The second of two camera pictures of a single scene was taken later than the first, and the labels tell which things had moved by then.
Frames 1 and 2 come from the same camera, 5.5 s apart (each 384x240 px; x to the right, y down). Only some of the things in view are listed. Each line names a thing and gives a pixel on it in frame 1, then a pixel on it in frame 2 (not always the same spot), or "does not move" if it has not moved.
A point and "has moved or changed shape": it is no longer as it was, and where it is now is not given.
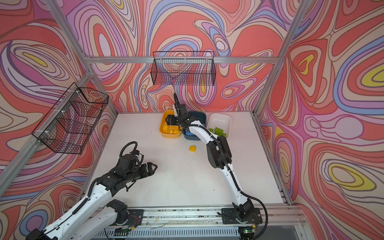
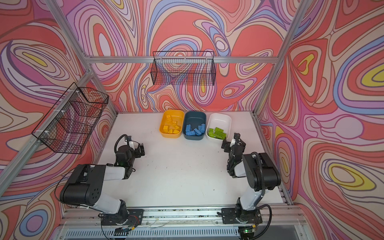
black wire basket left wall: x=68 y=126 does not move
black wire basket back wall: x=186 y=68 does not move
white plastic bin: x=221 y=121 does not move
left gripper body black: x=136 y=174 to x=135 y=154
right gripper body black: x=175 y=120 to x=228 y=149
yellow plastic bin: x=167 y=131 does not move
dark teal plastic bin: x=200 y=116 does not move
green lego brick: x=218 y=132 does not move
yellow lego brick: x=171 y=129 has moved or changed shape
